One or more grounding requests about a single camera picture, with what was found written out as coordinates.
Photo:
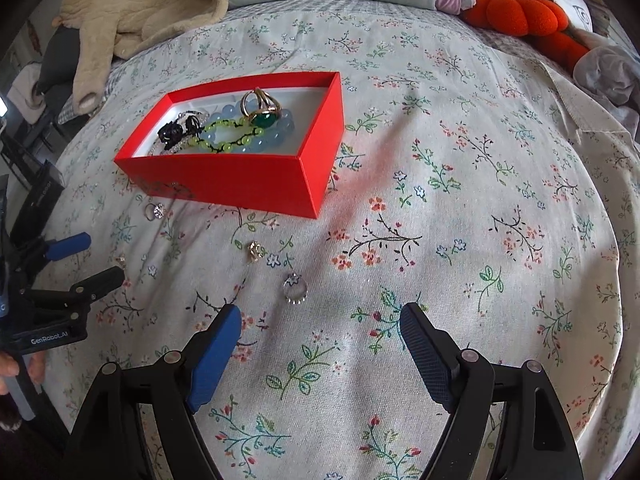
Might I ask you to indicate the beige knitted garment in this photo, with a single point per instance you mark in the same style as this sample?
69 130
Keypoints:
145 10

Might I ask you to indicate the red cardboard box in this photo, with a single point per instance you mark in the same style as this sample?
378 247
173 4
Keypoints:
225 180

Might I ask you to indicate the orange pumpkin plush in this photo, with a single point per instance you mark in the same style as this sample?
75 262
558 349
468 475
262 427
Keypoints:
520 15

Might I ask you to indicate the black flower charm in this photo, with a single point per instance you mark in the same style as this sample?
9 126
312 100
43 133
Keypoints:
170 132

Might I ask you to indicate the person's left hand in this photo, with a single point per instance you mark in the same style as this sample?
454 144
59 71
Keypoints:
7 372

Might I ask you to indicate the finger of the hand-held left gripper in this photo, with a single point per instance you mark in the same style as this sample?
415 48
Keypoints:
70 245
95 285

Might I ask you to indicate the dark grey chair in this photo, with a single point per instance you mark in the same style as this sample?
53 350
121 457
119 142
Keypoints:
55 60

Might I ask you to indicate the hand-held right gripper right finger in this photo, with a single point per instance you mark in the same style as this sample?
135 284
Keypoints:
430 355

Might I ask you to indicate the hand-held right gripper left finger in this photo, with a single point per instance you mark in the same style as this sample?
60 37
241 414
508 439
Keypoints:
212 360

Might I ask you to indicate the grey crumpled cloth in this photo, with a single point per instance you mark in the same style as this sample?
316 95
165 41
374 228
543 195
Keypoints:
610 75

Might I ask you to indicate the beige linen cloth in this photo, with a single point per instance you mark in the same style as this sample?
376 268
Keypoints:
595 115

